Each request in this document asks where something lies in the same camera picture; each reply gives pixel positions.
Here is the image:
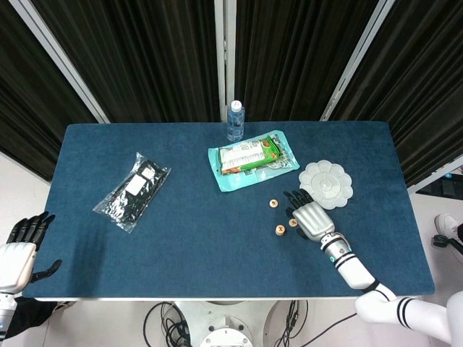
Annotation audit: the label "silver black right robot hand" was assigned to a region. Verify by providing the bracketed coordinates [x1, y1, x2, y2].
[283, 187, 336, 243]

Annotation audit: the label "black items in clear bag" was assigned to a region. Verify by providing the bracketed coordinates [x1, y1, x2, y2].
[93, 151, 171, 234]

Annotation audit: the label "white metal frame post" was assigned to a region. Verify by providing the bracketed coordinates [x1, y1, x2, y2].
[7, 0, 111, 124]
[213, 0, 238, 123]
[320, 0, 398, 122]

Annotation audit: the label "green cookie package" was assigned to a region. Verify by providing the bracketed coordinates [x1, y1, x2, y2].
[216, 134, 282, 176]

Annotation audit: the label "white shoe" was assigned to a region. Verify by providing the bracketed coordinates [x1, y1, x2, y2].
[433, 213, 461, 238]

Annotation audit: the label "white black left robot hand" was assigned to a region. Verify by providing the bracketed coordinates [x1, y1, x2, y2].
[0, 212, 63, 294]

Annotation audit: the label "black chair base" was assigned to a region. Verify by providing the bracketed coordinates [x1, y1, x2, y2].
[432, 223, 463, 258]

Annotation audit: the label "blue felt table mat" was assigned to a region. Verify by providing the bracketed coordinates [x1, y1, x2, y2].
[22, 121, 436, 300]

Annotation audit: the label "black monitor device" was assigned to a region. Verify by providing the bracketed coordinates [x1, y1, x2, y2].
[415, 168, 463, 199]

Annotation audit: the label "clear plastic water bottle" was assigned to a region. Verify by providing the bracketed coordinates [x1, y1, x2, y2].
[226, 100, 245, 142]

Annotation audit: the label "black cable bundle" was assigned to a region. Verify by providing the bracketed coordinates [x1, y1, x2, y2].
[143, 301, 192, 347]

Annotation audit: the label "teal snack pouch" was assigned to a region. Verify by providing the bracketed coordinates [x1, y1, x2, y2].
[207, 129, 301, 193]

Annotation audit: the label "black pleated curtain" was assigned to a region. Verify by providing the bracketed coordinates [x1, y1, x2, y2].
[0, 0, 98, 181]
[234, 0, 381, 122]
[334, 0, 463, 189]
[30, 0, 222, 124]

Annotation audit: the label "white flower paint palette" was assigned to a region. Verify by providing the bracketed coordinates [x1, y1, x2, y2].
[298, 161, 354, 210]

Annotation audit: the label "white metal frame beam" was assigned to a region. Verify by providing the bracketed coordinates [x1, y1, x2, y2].
[407, 155, 463, 192]

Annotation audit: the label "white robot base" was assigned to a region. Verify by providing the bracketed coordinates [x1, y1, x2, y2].
[173, 299, 279, 347]

